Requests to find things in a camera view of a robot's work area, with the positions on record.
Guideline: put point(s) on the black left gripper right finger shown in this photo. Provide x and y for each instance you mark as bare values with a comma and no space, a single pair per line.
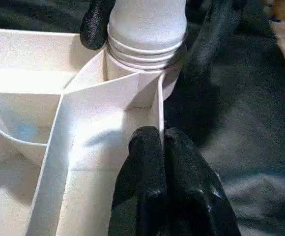
196,196

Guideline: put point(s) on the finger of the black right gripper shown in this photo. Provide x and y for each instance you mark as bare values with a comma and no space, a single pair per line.
211,34
97,22

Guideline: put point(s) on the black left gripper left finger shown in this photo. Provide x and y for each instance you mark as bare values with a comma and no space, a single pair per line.
140,191

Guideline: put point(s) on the black plastic mat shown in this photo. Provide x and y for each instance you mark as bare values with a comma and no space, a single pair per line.
250,137

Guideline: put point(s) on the white plastic table leg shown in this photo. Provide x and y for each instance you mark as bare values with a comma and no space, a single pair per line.
147,29

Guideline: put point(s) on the white plastic table top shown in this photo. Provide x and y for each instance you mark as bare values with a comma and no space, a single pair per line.
83,137

